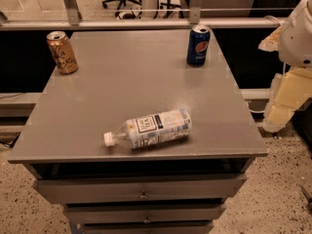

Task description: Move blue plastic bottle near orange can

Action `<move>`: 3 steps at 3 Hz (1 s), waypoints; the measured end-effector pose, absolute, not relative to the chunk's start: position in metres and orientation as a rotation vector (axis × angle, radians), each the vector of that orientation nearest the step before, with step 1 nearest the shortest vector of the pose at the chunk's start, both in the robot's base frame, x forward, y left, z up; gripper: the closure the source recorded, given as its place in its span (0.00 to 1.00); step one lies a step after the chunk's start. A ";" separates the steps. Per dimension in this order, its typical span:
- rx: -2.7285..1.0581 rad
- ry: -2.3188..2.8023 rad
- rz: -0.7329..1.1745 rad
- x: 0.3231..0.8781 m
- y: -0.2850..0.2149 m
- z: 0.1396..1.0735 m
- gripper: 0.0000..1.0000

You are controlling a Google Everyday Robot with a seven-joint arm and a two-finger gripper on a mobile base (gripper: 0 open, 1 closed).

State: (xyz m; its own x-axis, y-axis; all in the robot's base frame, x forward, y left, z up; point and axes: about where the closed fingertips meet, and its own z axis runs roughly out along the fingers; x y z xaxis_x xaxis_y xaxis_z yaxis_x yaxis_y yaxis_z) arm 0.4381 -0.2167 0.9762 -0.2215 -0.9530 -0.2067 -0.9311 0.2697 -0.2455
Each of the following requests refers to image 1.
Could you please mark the bottom grey drawer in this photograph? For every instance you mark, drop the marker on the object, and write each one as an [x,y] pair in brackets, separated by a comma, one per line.
[193,227]

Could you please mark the grey metal railing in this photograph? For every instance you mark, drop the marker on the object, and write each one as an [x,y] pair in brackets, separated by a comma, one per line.
[89,14]

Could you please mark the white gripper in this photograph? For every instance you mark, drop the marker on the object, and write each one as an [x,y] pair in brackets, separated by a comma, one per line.
[297,39]

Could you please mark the blue label plastic bottle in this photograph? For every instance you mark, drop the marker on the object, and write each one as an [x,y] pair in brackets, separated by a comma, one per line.
[151,129]

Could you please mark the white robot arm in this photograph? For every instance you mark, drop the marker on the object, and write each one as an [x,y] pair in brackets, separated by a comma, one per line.
[302,11]

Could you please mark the grey drawer cabinet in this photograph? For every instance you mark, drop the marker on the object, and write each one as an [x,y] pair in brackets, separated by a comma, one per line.
[129,74]

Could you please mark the top grey drawer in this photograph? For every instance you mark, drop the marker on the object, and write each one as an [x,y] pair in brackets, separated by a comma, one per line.
[80,191]

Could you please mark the middle grey drawer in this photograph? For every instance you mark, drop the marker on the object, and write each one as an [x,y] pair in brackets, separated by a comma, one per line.
[144,213]

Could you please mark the orange gold soda can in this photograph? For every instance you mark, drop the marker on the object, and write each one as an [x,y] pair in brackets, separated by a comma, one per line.
[62,52]

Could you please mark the grey drawer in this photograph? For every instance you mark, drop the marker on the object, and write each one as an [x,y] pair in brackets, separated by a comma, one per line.
[144,213]
[193,227]
[80,191]

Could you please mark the blue pepsi can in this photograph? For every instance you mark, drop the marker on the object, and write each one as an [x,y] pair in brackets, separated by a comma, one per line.
[199,39]

